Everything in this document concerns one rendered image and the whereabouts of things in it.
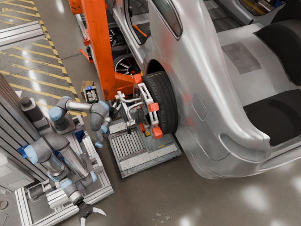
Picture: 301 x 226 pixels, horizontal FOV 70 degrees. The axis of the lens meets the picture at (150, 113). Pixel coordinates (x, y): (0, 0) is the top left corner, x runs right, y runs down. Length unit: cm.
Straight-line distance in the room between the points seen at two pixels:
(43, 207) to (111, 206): 72
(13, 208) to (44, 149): 144
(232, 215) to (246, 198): 29
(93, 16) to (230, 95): 124
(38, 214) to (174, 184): 153
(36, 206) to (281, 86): 299
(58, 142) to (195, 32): 118
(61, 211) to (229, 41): 272
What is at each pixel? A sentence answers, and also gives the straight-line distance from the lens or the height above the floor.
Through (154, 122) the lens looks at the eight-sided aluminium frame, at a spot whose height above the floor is 97.
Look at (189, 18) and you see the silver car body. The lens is 168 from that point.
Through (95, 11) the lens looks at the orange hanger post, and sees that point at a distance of 194.
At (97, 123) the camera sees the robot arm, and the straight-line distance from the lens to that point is 188.
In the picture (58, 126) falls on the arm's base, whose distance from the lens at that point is 223.
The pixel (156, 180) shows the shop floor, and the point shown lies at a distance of 282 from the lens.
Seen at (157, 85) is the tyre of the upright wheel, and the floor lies 118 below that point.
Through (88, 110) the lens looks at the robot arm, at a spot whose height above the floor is 109.
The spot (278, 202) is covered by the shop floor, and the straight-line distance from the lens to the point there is 323.
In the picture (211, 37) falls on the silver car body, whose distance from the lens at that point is 158.
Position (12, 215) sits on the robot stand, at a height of 21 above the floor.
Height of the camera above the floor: 271
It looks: 57 degrees down
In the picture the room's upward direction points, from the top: 5 degrees clockwise
